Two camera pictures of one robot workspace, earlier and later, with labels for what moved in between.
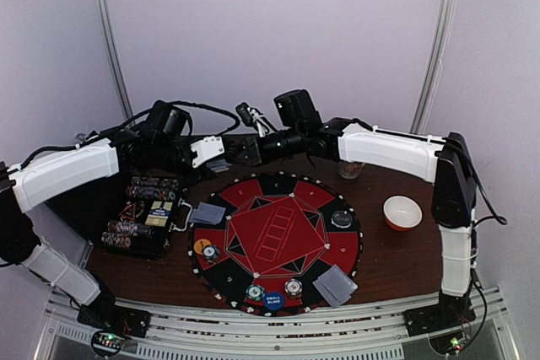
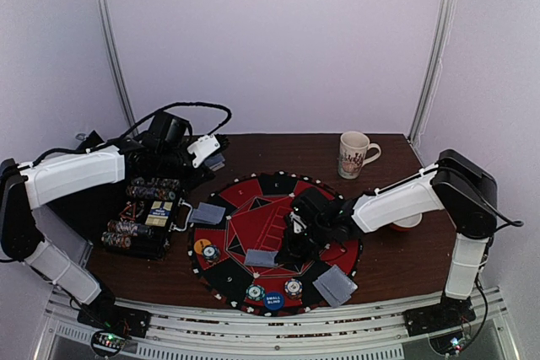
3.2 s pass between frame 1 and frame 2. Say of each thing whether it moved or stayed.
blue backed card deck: moved
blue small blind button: stayed
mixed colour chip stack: stayed
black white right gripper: moved
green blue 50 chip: stayed
